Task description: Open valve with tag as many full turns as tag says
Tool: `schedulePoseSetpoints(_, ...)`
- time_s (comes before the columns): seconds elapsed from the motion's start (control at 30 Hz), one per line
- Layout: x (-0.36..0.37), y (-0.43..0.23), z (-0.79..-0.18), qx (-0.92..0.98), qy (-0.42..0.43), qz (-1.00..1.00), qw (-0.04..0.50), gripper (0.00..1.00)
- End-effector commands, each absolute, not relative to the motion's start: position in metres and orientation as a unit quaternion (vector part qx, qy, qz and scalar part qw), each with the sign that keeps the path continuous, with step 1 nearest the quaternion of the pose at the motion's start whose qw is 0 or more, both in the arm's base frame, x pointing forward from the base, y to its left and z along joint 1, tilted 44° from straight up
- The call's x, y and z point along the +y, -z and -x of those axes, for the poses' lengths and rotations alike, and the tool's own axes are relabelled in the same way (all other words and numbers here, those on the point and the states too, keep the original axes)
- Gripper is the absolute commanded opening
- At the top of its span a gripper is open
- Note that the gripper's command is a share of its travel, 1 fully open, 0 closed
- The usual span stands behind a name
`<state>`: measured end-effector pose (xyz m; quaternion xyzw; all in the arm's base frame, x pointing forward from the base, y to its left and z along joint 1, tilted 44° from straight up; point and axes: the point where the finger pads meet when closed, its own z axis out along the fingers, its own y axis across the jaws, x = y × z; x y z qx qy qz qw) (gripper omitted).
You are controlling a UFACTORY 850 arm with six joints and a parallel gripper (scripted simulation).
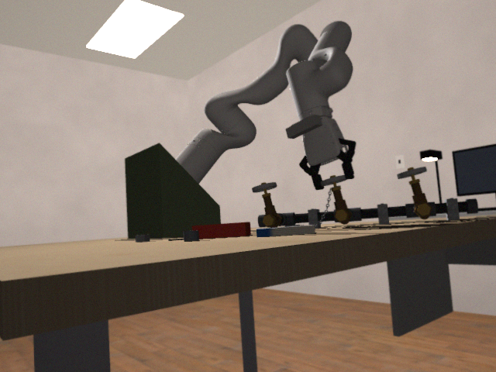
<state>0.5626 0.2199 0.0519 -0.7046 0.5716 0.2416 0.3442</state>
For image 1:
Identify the grey t-shaped pipe manifold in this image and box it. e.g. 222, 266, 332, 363
252, 167, 478, 228

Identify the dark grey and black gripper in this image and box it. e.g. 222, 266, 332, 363
299, 118, 356, 190

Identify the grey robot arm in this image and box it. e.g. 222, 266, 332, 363
175, 21, 353, 183

